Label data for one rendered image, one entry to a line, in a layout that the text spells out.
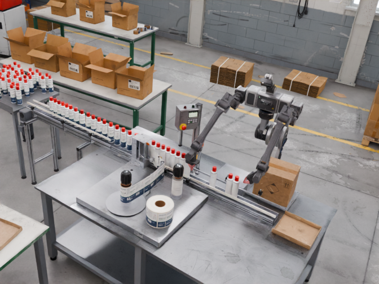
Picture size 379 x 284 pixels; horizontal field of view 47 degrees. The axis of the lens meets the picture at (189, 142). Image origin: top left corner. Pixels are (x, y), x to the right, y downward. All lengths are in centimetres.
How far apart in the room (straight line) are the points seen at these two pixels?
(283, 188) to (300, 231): 35
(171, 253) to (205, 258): 24
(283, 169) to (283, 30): 549
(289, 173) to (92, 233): 185
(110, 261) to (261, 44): 615
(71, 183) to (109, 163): 42
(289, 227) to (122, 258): 144
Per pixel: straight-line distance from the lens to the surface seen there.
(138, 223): 323
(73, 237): 411
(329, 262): 454
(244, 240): 327
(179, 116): 347
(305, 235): 344
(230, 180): 345
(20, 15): 864
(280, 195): 356
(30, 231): 337
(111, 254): 393
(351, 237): 491
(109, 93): 529
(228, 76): 758
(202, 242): 319
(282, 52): 887
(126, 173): 320
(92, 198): 346
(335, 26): 853
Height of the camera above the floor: 305
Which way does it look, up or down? 31 degrees down
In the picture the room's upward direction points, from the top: 5 degrees clockwise
